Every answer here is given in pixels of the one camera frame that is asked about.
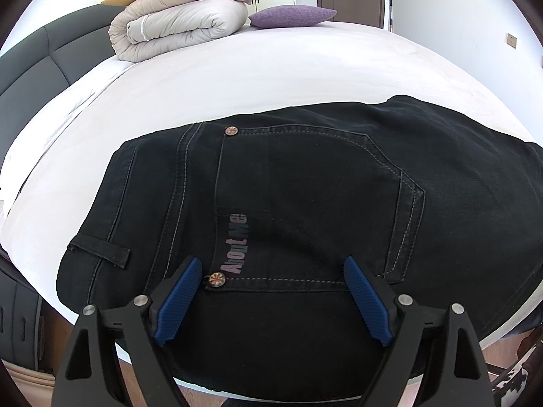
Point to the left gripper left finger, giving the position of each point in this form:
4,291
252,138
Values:
90,372

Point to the purple pillow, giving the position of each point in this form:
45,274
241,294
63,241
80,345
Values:
291,16

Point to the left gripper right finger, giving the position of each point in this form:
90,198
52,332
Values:
443,342

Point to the beige wall socket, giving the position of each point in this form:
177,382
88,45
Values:
511,40

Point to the dark grey headboard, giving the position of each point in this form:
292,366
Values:
48,61

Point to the black denim pants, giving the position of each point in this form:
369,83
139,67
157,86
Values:
439,206

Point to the folded beige duvet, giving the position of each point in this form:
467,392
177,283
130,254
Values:
147,28

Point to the black white patterned rug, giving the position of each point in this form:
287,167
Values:
521,384

